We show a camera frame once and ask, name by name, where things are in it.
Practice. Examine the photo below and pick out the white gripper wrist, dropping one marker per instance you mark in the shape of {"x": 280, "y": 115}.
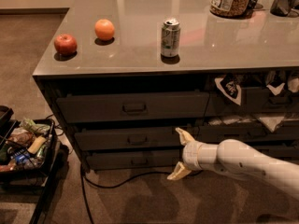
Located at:
{"x": 190, "y": 154}

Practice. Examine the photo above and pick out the grey drawer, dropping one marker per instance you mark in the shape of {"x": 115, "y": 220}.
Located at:
{"x": 253, "y": 100}
{"x": 129, "y": 160}
{"x": 279, "y": 152}
{"x": 133, "y": 106}
{"x": 128, "y": 138}
{"x": 254, "y": 132}

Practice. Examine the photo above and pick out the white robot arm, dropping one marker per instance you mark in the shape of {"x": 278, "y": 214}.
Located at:
{"x": 237, "y": 160}

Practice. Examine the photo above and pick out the white packet in drawer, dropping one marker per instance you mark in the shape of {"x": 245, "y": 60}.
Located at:
{"x": 270, "y": 121}

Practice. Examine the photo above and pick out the dark grey drawer cabinet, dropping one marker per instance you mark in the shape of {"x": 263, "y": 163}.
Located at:
{"x": 250, "y": 48}

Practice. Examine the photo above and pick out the black white snack bag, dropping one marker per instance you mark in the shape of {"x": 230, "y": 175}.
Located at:
{"x": 229, "y": 87}

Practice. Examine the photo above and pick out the green white soda can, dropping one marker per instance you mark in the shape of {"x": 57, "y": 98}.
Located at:
{"x": 170, "y": 37}

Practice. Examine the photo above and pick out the yellow snack bar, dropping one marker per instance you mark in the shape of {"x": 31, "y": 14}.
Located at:
{"x": 39, "y": 141}

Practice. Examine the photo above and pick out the orange fruit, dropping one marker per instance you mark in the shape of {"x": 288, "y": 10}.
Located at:
{"x": 104, "y": 29}

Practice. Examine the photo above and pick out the black bin of snacks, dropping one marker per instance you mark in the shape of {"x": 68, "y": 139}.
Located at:
{"x": 14, "y": 138}

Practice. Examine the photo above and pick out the green snack bag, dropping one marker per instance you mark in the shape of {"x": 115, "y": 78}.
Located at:
{"x": 31, "y": 126}

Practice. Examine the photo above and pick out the blue snack packet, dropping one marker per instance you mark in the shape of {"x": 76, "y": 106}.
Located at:
{"x": 21, "y": 156}

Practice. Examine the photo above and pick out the red apple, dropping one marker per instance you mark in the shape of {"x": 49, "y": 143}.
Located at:
{"x": 65, "y": 44}

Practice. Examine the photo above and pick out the dark glass container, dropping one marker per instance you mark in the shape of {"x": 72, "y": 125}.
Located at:
{"x": 282, "y": 8}

